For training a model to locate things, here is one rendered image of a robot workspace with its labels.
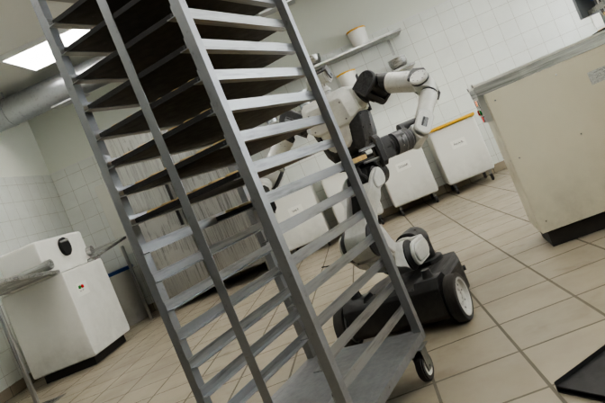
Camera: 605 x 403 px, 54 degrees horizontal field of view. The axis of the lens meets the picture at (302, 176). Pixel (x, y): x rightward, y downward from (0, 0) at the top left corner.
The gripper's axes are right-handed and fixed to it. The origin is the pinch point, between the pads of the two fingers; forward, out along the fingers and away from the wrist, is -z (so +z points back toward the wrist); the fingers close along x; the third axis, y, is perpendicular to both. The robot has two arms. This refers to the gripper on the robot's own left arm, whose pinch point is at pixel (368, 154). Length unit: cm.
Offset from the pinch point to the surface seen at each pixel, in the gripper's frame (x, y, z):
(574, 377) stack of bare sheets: -77, 63, 1
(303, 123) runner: 17.0, 19.4, -27.0
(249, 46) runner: 44, 29, -38
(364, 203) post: -15.4, 10.1, -13.9
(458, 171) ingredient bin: -50, -352, 266
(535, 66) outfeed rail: 10, -32, 118
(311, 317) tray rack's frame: -34, 51, -58
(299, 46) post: 43.8, 10.8, -14.2
